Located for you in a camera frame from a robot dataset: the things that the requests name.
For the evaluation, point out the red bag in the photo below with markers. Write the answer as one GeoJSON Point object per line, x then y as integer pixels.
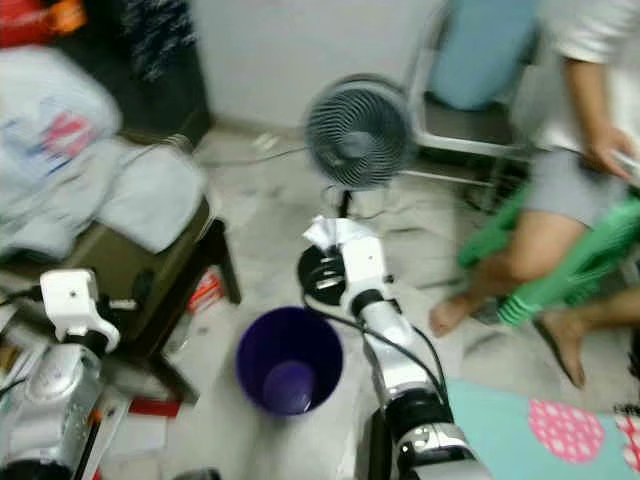
{"type": "Point", "coordinates": [35, 20]}

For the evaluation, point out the olive brown wooden chair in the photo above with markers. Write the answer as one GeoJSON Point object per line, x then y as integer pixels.
{"type": "Point", "coordinates": [150, 270]}

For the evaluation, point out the plain light grey garment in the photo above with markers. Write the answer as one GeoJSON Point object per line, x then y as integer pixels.
{"type": "Point", "coordinates": [155, 195]}

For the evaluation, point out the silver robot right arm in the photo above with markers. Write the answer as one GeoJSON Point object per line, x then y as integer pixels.
{"type": "Point", "coordinates": [405, 370]}

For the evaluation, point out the black spotted garment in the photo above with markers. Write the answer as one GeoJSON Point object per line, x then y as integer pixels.
{"type": "Point", "coordinates": [157, 35]}

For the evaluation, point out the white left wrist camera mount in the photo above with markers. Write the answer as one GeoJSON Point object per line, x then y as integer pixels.
{"type": "Point", "coordinates": [72, 300]}

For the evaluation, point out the purple plastic waste bin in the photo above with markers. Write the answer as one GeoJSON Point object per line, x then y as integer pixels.
{"type": "Point", "coordinates": [288, 365]}

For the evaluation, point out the person's bare forearm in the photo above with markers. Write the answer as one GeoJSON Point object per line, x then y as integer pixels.
{"type": "Point", "coordinates": [592, 100]}

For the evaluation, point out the flat red book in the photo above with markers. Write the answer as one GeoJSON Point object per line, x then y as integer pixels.
{"type": "Point", "coordinates": [157, 408]}

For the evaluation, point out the white garment red blue print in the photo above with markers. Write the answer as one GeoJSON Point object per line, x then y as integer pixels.
{"type": "Point", "coordinates": [50, 130]}

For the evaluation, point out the metal chair blue backrest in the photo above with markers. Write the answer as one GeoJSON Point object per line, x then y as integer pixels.
{"type": "Point", "coordinates": [480, 55]}

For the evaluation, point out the white paper wrapper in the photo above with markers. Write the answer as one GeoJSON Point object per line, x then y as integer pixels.
{"type": "Point", "coordinates": [338, 232]}

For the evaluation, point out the grey desk fan black base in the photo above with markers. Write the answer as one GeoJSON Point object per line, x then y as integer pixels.
{"type": "Point", "coordinates": [360, 135]}

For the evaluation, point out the teal blanket colourful dotted shapes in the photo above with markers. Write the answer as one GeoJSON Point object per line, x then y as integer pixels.
{"type": "Point", "coordinates": [540, 440]}

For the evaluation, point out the person's hand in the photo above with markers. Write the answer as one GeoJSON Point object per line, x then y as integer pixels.
{"type": "Point", "coordinates": [605, 155]}

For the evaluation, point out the green plastic stool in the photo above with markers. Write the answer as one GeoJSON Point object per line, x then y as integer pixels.
{"type": "Point", "coordinates": [585, 260]}

